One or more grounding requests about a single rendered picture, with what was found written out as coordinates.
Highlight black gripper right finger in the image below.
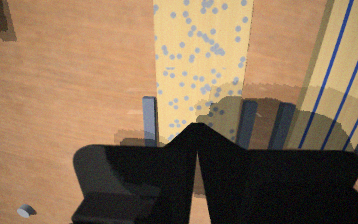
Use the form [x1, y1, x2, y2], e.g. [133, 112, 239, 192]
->
[197, 123, 358, 224]

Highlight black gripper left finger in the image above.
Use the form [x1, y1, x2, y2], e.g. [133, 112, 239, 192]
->
[72, 122, 199, 224]

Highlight pale yellow speckled strip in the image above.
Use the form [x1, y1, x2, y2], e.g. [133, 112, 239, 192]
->
[153, 0, 254, 147]

